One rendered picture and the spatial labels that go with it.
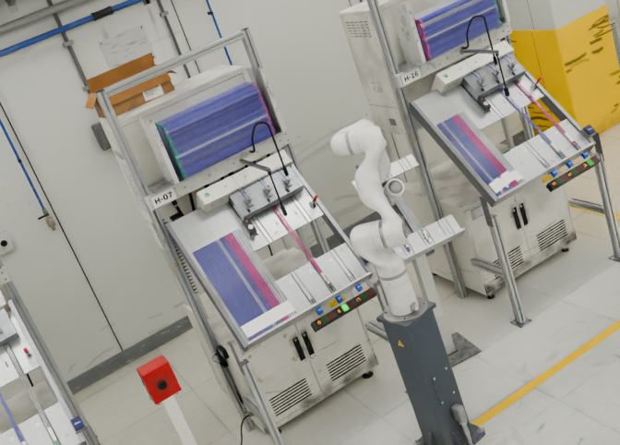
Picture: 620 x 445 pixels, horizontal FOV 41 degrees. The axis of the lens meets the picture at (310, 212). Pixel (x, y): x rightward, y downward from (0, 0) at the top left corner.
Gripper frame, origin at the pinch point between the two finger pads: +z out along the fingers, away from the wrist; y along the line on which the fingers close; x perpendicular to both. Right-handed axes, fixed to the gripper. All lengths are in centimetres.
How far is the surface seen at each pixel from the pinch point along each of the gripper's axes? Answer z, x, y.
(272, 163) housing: 4, -43, 37
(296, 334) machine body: 34, 33, 60
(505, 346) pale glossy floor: 39, 85, -34
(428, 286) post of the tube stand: 28, 41, -10
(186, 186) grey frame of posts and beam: -3, -49, 79
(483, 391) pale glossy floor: 20, 98, -6
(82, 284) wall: 153, -67, 151
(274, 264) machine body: 71, -10, 48
